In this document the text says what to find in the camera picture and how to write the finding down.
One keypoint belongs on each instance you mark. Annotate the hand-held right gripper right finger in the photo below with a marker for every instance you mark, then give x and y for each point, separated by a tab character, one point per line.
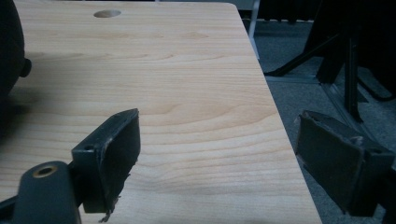
330	158

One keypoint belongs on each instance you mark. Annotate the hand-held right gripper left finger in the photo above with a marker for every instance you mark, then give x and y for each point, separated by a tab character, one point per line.
115	155

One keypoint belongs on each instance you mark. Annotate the black metal stand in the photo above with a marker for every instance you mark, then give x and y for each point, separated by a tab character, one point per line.
351	77

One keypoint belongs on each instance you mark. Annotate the white metal table leg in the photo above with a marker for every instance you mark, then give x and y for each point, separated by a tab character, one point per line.
253	28

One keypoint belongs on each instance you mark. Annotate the dark curtain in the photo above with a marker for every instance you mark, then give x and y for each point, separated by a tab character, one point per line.
280	9

